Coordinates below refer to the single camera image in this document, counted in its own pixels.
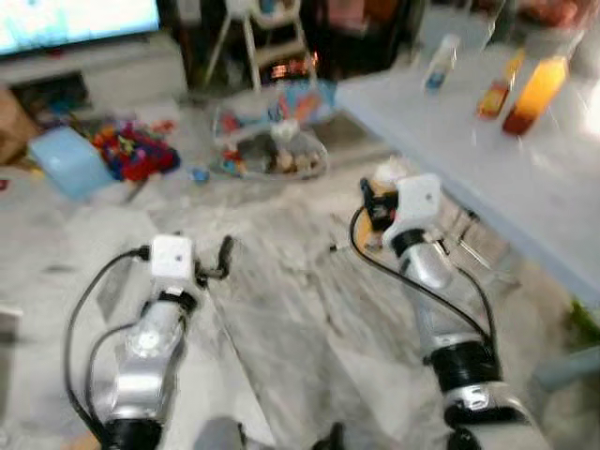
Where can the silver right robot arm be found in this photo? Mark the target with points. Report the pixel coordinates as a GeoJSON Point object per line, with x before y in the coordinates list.
{"type": "Point", "coordinates": [427, 272]}

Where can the small blue toy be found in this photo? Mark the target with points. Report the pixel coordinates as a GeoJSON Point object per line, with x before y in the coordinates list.
{"type": "Point", "coordinates": [200, 173]}

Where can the clear basket of toys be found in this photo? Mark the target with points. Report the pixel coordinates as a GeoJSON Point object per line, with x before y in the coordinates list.
{"type": "Point", "coordinates": [272, 145]}

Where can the colourful toy pile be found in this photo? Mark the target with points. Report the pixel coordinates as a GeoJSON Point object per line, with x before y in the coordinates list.
{"type": "Point", "coordinates": [139, 152]}

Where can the white table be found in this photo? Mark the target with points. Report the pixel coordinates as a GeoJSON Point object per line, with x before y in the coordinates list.
{"type": "Point", "coordinates": [525, 187]}

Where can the clear bottle blue label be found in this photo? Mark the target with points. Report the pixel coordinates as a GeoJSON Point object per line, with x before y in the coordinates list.
{"type": "Point", "coordinates": [441, 66]}

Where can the brown sauce bottle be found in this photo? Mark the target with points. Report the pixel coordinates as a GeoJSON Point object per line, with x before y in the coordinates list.
{"type": "Point", "coordinates": [497, 94]}

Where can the black device orange lights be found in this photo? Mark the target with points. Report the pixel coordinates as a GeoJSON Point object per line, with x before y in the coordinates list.
{"type": "Point", "coordinates": [291, 67]}

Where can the silver left robot leg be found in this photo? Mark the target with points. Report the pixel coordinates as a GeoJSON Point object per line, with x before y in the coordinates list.
{"type": "Point", "coordinates": [230, 436]}

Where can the light blue plastic box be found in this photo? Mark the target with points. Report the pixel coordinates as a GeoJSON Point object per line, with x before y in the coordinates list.
{"type": "Point", "coordinates": [67, 161]}

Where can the green leafy object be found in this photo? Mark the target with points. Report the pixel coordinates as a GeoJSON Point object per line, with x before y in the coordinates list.
{"type": "Point", "coordinates": [583, 321]}

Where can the large orange juice bottle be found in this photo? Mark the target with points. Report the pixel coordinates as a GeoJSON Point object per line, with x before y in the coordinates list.
{"type": "Point", "coordinates": [539, 89]}

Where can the white high chair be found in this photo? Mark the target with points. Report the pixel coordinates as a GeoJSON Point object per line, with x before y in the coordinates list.
{"type": "Point", "coordinates": [251, 37]}

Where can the white television cabinet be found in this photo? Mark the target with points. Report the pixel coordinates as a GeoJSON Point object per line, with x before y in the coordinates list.
{"type": "Point", "coordinates": [103, 75]}

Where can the grey plastic furniture part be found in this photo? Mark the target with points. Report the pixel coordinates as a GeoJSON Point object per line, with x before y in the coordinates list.
{"type": "Point", "coordinates": [567, 367]}

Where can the brown cardboard carton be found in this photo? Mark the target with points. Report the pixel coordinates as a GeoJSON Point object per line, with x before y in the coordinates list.
{"type": "Point", "coordinates": [11, 127]}

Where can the flat screen television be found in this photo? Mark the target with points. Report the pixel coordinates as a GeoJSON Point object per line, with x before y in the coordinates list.
{"type": "Point", "coordinates": [75, 23]}

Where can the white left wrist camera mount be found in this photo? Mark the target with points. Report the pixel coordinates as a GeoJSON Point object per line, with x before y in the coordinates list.
{"type": "Point", "coordinates": [172, 256]}

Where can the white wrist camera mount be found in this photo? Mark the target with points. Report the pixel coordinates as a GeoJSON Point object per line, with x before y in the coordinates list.
{"type": "Point", "coordinates": [172, 256]}
{"type": "Point", "coordinates": [417, 202]}

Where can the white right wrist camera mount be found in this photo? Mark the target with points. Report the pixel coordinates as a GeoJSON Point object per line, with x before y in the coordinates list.
{"type": "Point", "coordinates": [417, 202]}

